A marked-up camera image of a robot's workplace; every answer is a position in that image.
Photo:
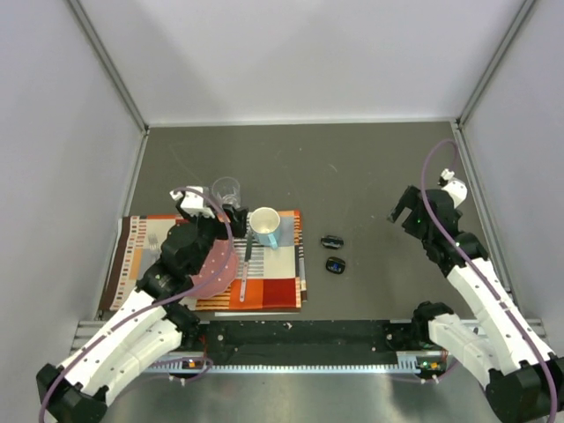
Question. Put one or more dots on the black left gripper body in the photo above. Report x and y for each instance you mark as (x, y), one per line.
(228, 211)

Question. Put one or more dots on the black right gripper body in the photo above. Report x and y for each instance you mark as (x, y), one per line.
(413, 225)

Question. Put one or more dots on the black taped earbud charging case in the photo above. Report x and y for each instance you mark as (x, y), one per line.
(332, 242)

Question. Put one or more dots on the black case with gold line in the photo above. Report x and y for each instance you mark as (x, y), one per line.
(335, 265)

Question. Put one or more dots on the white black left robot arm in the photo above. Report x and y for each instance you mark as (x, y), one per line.
(197, 259)

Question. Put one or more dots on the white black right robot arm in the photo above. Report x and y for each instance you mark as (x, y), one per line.
(522, 377)

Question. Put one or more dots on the clear plastic cup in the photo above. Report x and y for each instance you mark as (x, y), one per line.
(227, 190)

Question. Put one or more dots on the blue mug white inside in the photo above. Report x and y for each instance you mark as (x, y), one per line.
(265, 224)

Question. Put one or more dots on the pink dotted plate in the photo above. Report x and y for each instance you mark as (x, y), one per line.
(219, 270)

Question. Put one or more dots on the orange patchwork placemat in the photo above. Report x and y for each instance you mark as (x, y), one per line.
(276, 279)

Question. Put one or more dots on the pink handled knife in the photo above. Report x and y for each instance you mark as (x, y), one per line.
(245, 267)

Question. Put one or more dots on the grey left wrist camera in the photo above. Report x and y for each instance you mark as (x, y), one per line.
(193, 203)

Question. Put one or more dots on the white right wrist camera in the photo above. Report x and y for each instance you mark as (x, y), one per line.
(456, 188)

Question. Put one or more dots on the pink handled fork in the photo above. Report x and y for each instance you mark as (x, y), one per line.
(154, 244)

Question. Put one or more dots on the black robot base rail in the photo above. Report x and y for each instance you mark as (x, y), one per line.
(305, 342)

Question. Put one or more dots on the white slotted cable duct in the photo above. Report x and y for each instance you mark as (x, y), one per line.
(398, 364)

